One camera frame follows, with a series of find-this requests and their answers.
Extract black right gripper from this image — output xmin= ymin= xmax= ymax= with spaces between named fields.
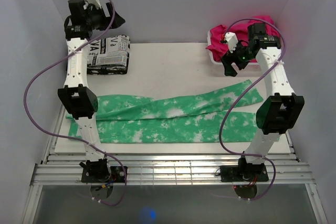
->
xmin=219 ymin=39 xmax=254 ymax=77

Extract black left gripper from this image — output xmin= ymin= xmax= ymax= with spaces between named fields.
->
xmin=85 ymin=3 xmax=124 ymax=31

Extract green white tie-dye trousers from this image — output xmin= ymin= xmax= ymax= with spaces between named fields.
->
xmin=65 ymin=79 xmax=264 ymax=145

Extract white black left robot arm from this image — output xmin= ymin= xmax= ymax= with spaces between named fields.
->
xmin=58 ymin=0 xmax=125 ymax=182

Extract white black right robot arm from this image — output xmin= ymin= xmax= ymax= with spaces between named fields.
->
xmin=220 ymin=23 xmax=305 ymax=183

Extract pink crumpled trousers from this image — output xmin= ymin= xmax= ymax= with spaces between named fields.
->
xmin=205 ymin=14 xmax=278 ymax=63

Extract newspaper print folded trousers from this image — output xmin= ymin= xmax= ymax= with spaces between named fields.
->
xmin=85 ymin=35 xmax=130 ymax=75

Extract white plastic basket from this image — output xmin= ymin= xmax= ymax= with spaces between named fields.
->
xmin=207 ymin=31 xmax=260 ymax=71

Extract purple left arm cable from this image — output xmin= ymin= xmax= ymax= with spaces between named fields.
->
xmin=23 ymin=0 xmax=128 ymax=207

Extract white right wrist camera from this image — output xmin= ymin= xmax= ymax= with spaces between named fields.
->
xmin=220 ymin=32 xmax=239 ymax=53

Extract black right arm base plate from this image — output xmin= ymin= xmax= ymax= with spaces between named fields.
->
xmin=219 ymin=164 xmax=269 ymax=182

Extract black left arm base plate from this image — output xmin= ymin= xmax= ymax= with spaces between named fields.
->
xmin=80 ymin=166 xmax=128 ymax=183

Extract aluminium rail frame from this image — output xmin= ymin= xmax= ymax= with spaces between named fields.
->
xmin=29 ymin=111 xmax=316 ymax=187

